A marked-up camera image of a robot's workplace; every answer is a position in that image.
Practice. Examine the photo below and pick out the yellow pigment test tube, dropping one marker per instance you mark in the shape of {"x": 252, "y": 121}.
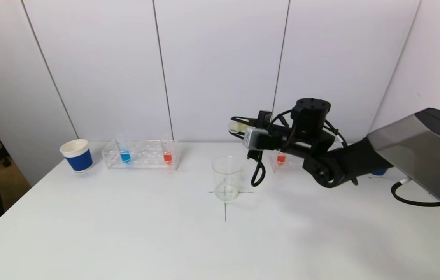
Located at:
{"x": 239, "y": 127}

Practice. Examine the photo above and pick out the orange pigment test tube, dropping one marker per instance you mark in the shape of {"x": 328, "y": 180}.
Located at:
{"x": 280, "y": 158}
{"x": 167, "y": 158}

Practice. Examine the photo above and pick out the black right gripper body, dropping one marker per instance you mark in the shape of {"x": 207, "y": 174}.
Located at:
{"x": 263, "y": 118}

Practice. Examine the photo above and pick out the blue pigment test tube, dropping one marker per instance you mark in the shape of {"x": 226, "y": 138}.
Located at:
{"x": 125, "y": 157}

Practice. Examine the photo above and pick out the clear acrylic test tube rack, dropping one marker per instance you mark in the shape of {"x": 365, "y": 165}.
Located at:
{"x": 291, "y": 163}
{"x": 146, "y": 156}

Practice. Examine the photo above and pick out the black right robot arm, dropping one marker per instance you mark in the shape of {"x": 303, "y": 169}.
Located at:
{"x": 418, "y": 147}

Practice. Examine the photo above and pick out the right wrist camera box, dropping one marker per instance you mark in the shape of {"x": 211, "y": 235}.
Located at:
{"x": 255, "y": 139}

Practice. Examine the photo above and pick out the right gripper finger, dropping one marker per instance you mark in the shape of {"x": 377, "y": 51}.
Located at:
{"x": 239, "y": 136}
{"x": 247, "y": 119}

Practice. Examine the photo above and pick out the clear glass beaker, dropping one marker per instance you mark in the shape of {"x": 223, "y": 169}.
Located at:
{"x": 226, "y": 182}

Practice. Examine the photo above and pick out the blue white paper cup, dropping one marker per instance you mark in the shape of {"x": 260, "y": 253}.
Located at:
{"x": 379, "y": 172}
{"x": 79, "y": 160}

